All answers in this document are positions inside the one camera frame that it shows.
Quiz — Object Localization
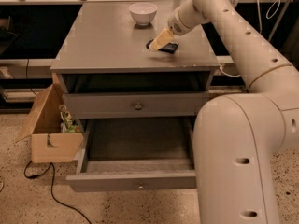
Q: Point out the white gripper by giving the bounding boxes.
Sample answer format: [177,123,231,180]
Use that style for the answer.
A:
[149,7,194,51]

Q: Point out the dark blue rxbar wrapper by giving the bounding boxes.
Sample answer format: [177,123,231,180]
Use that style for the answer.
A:
[146,39,178,54]

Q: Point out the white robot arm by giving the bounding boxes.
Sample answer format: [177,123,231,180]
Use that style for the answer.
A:
[151,0,299,224]

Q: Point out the grey wooden drawer cabinet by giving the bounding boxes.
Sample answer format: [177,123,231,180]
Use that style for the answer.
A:
[50,0,221,135]

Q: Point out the closed grey upper drawer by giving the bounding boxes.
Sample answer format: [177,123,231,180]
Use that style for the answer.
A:
[63,91,209,119]

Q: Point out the open grey lower drawer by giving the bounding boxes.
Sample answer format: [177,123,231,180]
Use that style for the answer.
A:
[66,117,196,192]

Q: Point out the white ceramic bowl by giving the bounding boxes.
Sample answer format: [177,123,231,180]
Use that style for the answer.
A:
[129,2,157,25]

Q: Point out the metal tripod stand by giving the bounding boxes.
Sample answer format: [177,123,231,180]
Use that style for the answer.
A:
[266,0,292,42]

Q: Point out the dark cabinet at right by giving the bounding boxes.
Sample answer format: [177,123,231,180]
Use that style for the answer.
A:
[282,18,299,67]

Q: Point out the green snack bag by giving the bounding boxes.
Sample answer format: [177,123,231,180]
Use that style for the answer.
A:
[59,105,81,133]

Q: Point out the open cardboard box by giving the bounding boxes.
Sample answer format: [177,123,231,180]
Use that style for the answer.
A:
[16,74,83,163]

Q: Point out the white hanging cable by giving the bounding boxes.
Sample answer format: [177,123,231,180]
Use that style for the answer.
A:
[219,0,282,78]

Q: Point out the black floor cable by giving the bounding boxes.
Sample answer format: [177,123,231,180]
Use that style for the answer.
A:
[23,161,93,224]

